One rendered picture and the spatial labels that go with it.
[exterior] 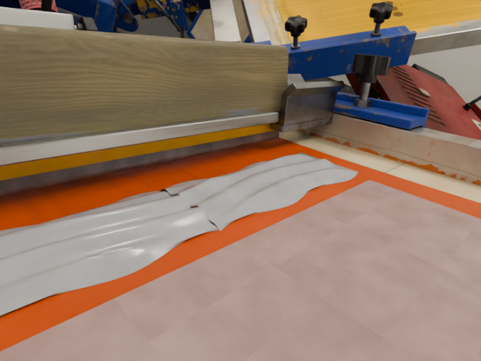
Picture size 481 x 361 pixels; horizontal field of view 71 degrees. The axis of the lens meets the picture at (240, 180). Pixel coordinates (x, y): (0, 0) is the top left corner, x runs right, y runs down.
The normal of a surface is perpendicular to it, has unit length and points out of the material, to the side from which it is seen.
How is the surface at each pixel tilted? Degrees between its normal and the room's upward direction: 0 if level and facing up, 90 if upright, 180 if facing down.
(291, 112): 58
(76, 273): 9
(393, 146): 90
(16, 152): 51
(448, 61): 90
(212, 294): 32
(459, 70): 90
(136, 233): 4
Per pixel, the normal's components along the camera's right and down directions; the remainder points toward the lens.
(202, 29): -0.61, 0.10
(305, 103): 0.69, 0.33
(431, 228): 0.08, -0.92
